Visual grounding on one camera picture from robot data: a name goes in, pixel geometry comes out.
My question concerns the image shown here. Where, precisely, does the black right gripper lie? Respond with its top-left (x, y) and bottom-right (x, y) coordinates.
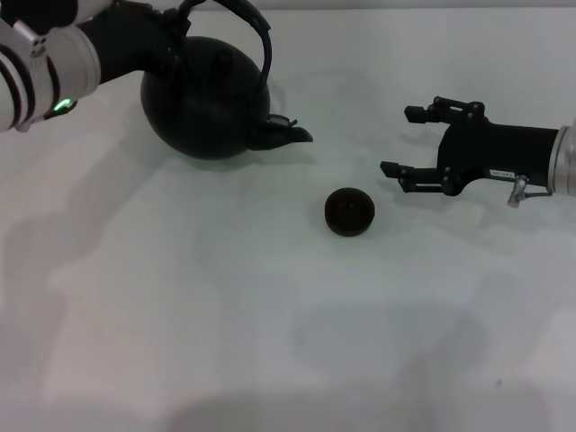
top-left (380, 95), bottom-right (562, 198)

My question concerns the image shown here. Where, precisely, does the black round teapot with handle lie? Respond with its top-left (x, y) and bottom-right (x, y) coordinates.
top-left (139, 0), bottom-right (315, 162)

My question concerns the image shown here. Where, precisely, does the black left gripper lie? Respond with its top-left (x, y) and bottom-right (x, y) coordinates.
top-left (74, 0), bottom-right (199, 87)

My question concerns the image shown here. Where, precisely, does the small dark teacup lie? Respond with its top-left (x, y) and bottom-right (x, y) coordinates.
top-left (324, 186), bottom-right (376, 239)

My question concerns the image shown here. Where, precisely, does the right gripper cable with plug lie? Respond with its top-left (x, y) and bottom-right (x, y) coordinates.
top-left (505, 174), bottom-right (553, 209)

